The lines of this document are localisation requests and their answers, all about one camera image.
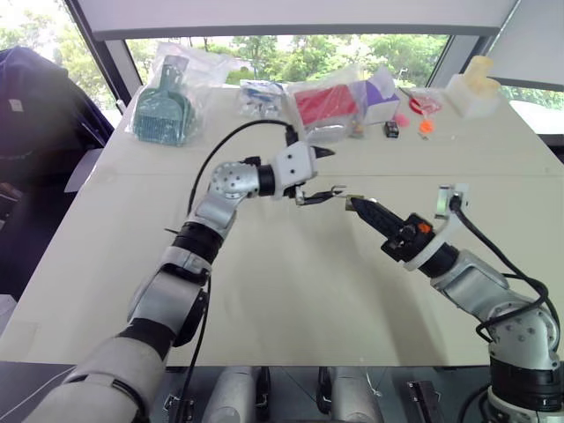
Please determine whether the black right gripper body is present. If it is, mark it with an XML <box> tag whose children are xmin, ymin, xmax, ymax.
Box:
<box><xmin>380</xmin><ymin>212</ymin><xmax>436</xmax><ymax>265</ymax></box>

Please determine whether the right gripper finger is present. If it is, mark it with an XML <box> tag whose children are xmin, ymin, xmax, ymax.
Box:
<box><xmin>353</xmin><ymin>201</ymin><xmax>398</xmax><ymax>246</ymax></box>
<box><xmin>354</xmin><ymin>197</ymin><xmax>410</xmax><ymax>234</ymax></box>

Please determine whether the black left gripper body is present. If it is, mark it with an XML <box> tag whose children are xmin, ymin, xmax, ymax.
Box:
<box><xmin>281</xmin><ymin>180</ymin><xmax>309</xmax><ymax>202</ymax></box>

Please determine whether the small metal key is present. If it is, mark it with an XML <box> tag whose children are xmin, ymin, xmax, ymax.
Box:
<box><xmin>323</xmin><ymin>184</ymin><xmax>350</xmax><ymax>202</ymax></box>

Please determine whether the brass padlock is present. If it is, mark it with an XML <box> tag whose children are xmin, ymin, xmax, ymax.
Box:
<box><xmin>343</xmin><ymin>192</ymin><xmax>367</xmax><ymax>213</ymax></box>

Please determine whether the red flat box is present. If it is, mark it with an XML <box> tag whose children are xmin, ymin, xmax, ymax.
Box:
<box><xmin>293</xmin><ymin>85</ymin><xmax>358</xmax><ymax>127</ymax></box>

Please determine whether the clear bag around red box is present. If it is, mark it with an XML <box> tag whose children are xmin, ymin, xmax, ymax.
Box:
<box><xmin>286</xmin><ymin>65</ymin><xmax>367</xmax><ymax>133</ymax></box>

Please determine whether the purple and white box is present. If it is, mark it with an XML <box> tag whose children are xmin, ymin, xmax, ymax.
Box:
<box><xmin>352</xmin><ymin>72</ymin><xmax>402</xmax><ymax>127</ymax></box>

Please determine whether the clear bag with blue parts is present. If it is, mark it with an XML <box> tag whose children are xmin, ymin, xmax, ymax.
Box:
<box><xmin>233</xmin><ymin>79</ymin><xmax>287</xmax><ymax>119</ymax></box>

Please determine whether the clear bag with red item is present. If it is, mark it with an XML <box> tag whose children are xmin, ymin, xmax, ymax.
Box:
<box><xmin>398</xmin><ymin>86</ymin><xmax>446</xmax><ymax>116</ymax></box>

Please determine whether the teal object in plastic bag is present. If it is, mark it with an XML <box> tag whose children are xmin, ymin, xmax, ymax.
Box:
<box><xmin>125</xmin><ymin>41</ymin><xmax>234</xmax><ymax>149</ymax></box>

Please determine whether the white translucent plastic fixture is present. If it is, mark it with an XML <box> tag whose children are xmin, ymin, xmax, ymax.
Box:
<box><xmin>444</xmin><ymin>56</ymin><xmax>503</xmax><ymax>120</ymax></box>

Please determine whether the teal plastic dustpan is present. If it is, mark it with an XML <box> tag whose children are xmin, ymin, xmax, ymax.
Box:
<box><xmin>133</xmin><ymin>55</ymin><xmax>199</xmax><ymax>146</ymax></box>

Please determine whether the silver rounded robot leg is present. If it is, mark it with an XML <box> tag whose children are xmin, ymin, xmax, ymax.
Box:
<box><xmin>205</xmin><ymin>365</ymin><xmax>271</xmax><ymax>423</ymax></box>
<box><xmin>324</xmin><ymin>365</ymin><xmax>385</xmax><ymax>423</ymax></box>

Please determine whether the grey flat panel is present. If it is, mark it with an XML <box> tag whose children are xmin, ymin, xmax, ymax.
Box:
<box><xmin>64</xmin><ymin>147</ymin><xmax>105</xmax><ymax>194</ymax></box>

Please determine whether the dark blue chair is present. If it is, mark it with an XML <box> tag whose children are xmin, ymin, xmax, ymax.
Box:
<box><xmin>0</xmin><ymin>46</ymin><xmax>115</xmax><ymax>301</ymax></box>

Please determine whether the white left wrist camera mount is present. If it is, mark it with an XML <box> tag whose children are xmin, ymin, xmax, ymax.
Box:
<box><xmin>269</xmin><ymin>141</ymin><xmax>319</xmax><ymax>202</ymax></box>

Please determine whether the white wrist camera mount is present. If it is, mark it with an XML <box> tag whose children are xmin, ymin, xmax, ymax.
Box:
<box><xmin>403</xmin><ymin>182</ymin><xmax>471</xmax><ymax>272</ymax></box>
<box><xmin>269</xmin><ymin>141</ymin><xmax>319</xmax><ymax>202</ymax></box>

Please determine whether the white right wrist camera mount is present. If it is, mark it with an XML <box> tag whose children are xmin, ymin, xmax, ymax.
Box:
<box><xmin>403</xmin><ymin>182</ymin><xmax>471</xmax><ymax>272</ymax></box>

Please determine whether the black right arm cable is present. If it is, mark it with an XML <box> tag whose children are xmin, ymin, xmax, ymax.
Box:
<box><xmin>449</xmin><ymin>196</ymin><xmax>557</xmax><ymax>349</ymax></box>

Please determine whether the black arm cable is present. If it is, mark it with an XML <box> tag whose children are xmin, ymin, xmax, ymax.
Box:
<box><xmin>182</xmin><ymin>119</ymin><xmax>297</xmax><ymax>423</ymax></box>
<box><xmin>449</xmin><ymin>196</ymin><xmax>557</xmax><ymax>349</ymax></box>

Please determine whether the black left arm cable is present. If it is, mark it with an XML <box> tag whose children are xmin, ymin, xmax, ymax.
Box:
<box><xmin>182</xmin><ymin>119</ymin><xmax>297</xmax><ymax>423</ymax></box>

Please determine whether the black metal hinge bracket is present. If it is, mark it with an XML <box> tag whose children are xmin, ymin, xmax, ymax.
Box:
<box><xmin>406</xmin><ymin>380</ymin><xmax>442</xmax><ymax>423</ymax></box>

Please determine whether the black cable below table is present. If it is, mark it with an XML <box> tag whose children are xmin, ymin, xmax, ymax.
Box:
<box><xmin>456</xmin><ymin>386</ymin><xmax>491</xmax><ymax>423</ymax></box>

